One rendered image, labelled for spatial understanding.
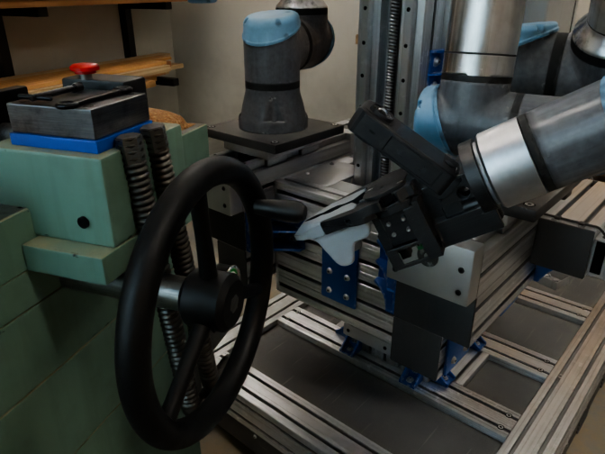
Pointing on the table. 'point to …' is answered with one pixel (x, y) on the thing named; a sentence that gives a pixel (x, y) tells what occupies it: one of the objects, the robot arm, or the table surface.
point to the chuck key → (53, 93)
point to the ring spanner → (92, 97)
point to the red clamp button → (84, 68)
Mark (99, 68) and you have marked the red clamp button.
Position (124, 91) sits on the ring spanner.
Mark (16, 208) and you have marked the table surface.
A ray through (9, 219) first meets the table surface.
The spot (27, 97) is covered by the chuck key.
